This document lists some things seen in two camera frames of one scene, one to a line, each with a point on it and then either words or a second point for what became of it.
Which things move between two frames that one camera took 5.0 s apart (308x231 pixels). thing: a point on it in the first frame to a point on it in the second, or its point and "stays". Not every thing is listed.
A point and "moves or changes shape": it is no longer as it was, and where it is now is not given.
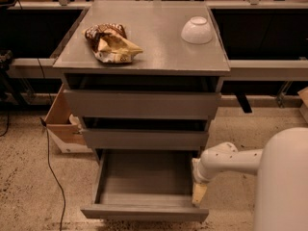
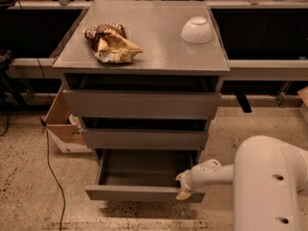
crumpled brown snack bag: (110, 43) stays
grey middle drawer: (144, 140) stays
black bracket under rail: (243, 102) stays
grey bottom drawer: (145, 185) moves or changes shape
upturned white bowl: (196, 31) stays
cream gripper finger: (199, 191) to (183, 195)
